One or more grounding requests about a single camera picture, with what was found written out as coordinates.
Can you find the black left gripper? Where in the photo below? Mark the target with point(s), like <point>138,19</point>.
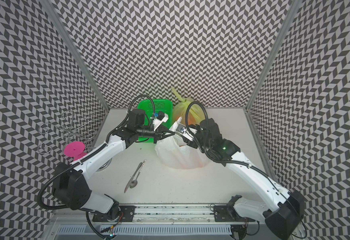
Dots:
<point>156,133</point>

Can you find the white printed plastic bag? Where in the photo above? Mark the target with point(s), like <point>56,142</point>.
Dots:
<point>174,153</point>

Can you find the yellow-green plastic bag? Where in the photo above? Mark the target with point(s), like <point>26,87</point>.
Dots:
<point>195,115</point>

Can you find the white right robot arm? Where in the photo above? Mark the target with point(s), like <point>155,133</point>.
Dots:
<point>280,209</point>

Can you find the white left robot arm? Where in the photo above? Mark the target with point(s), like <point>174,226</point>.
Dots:
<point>69,188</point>

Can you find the green plastic basket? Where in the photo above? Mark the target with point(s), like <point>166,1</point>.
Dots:
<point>163,105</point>

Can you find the metal knife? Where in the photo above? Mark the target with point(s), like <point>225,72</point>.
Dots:
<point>128,184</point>

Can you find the metal spoon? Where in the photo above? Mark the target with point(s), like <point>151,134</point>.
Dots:
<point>134,182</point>

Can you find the round metal strainer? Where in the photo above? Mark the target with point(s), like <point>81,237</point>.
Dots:
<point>105,165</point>

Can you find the pink plastic cup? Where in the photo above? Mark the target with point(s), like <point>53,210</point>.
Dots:
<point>75,150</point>

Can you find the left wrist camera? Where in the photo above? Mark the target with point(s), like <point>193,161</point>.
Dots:
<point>160,118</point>

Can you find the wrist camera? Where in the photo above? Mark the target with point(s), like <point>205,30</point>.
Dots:
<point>186,133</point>
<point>160,118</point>

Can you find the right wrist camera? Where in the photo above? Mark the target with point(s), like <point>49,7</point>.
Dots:
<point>186,133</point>

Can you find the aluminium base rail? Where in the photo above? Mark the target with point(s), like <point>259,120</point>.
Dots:
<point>159,221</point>

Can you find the metal wire rack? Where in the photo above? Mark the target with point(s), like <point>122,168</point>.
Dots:
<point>65,132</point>

